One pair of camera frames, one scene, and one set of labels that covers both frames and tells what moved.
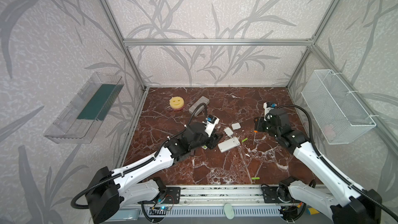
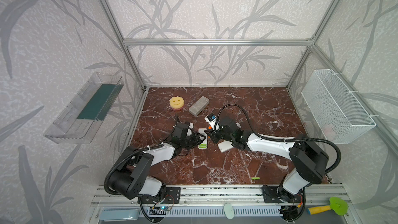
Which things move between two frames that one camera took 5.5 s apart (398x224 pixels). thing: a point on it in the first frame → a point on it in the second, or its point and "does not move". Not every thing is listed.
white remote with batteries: (227, 145) does not move
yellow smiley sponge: (176, 102) does not move
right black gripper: (261, 124) → (216, 132)
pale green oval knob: (229, 211) does not move
